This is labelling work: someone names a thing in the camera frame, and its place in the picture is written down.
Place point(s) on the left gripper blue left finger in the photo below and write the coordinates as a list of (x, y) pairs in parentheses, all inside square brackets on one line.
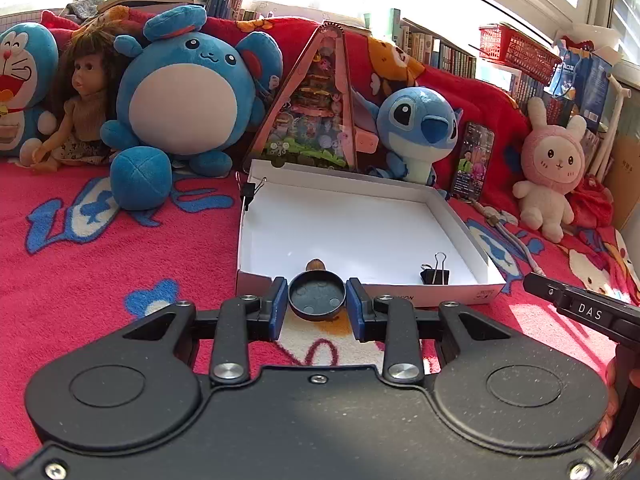
[(238, 322)]

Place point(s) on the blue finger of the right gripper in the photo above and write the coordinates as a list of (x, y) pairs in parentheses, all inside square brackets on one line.
[(545, 287)]

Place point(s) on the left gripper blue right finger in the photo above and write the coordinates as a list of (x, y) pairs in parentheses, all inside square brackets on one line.
[(392, 321)]

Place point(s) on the black binder clip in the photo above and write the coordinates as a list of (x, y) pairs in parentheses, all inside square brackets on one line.
[(435, 273)]

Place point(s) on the black round lid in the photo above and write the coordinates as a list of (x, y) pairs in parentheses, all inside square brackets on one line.
[(316, 295)]

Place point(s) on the brown hazelnut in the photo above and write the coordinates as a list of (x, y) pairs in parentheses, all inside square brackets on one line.
[(315, 264)]

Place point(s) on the person's hand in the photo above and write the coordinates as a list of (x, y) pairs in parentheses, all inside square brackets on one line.
[(613, 401)]

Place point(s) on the white cardboard box tray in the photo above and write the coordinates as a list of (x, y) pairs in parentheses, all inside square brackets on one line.
[(379, 231)]

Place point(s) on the binder clip on box edge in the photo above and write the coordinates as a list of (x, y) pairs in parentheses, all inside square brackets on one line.
[(248, 189)]

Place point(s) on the pink bunny plush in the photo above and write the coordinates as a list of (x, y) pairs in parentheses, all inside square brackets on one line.
[(553, 163)]

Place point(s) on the smartphone with lit screen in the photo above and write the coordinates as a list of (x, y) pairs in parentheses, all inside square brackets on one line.
[(471, 172)]

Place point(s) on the blue Stitch plush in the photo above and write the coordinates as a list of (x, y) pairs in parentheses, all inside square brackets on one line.
[(416, 125)]

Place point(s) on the pink triangular diorama house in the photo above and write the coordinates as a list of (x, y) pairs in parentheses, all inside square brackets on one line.
[(311, 121)]

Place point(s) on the blue cardboard package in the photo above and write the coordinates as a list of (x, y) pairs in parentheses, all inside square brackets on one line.
[(579, 85)]

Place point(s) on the blue round mouse plush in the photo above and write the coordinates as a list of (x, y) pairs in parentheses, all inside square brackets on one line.
[(185, 97)]

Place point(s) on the red plastic basket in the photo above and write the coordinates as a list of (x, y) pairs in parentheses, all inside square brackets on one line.
[(505, 45)]

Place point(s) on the row of books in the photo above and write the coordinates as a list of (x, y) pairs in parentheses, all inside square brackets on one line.
[(429, 48)]

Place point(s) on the brown haired baby doll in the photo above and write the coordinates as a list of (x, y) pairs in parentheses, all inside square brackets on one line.
[(83, 96)]

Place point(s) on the Doraemon plush toy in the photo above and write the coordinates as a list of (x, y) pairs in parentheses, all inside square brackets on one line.
[(29, 59)]

